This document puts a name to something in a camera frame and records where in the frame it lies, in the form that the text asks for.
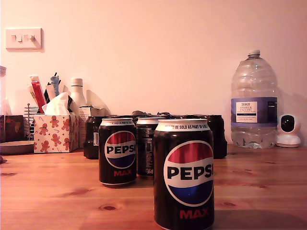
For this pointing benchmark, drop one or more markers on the black Pepsi Max can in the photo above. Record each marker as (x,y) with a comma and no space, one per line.
(145,148)
(117,141)
(184,153)

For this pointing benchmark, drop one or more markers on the shrink-wrapped Pepsi can multipack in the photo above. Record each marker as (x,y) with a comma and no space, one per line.
(91,143)

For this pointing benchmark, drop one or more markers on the small brown carton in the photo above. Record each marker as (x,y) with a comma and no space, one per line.
(97,112)

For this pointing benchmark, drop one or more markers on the small white printed carton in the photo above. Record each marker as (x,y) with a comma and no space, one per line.
(84,115)

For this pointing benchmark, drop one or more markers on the white bottle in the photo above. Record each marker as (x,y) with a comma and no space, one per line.
(76,93)

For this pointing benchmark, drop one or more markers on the white paper tissue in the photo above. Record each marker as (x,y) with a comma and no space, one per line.
(57,105)

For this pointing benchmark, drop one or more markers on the gingerbread print tissue box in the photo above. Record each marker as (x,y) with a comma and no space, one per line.
(55,143)

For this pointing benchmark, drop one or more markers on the large clear water bottle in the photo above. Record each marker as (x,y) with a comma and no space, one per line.
(254,83)

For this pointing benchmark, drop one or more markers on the white black-striped packet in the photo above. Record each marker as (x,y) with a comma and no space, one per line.
(50,92)

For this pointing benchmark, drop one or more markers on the dark reddish wooden box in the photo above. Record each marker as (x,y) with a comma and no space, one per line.
(14,128)

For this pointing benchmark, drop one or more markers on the grey shallow dish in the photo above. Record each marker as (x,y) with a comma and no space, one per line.
(16,147)

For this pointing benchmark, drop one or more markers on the small dark object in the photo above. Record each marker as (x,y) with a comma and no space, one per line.
(3,160)

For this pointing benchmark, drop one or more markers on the small white round camera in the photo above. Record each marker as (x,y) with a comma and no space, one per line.
(287,141)

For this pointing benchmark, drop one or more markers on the white wall switch plate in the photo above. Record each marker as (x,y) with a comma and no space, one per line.
(24,45)

